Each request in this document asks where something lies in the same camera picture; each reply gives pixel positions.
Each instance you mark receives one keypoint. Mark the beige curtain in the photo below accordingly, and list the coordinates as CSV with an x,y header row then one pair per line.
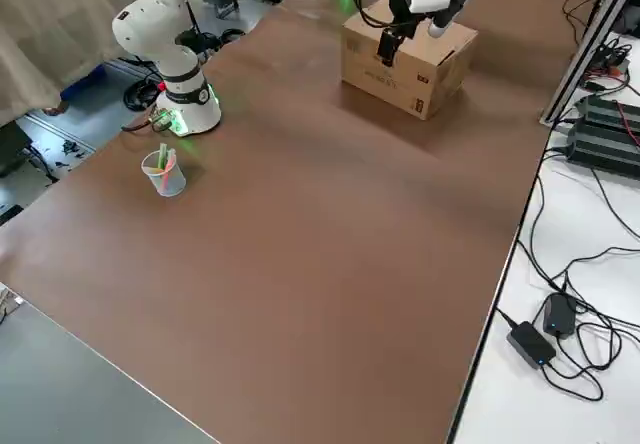
x,y
50,24

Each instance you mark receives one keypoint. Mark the black power supply unit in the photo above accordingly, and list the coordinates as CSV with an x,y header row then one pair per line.
x,y
605,111
600,151

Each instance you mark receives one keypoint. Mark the brown cardboard box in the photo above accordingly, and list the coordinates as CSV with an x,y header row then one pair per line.
x,y
390,74

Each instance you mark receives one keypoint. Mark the black usb hub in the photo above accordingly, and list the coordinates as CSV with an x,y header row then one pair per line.
x,y
612,64

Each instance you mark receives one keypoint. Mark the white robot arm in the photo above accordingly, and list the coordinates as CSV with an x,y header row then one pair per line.
x,y
145,24

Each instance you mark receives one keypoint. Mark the green marker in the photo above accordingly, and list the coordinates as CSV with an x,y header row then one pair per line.
x,y
163,156

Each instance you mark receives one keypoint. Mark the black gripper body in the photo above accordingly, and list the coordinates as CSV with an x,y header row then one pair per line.
x,y
400,16

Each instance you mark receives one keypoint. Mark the aluminium frame post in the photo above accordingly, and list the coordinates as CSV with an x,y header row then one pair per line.
x,y
575,66

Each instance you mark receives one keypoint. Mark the black power adapter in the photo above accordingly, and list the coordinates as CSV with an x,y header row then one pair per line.
x,y
532,343
559,314

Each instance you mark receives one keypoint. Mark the clear plastic cup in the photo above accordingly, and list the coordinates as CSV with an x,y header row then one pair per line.
x,y
172,186

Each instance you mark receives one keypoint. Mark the pink marker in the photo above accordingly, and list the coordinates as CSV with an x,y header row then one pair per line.
x,y
172,158

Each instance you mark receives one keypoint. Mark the grey side table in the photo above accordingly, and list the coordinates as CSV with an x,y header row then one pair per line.
x,y
50,389

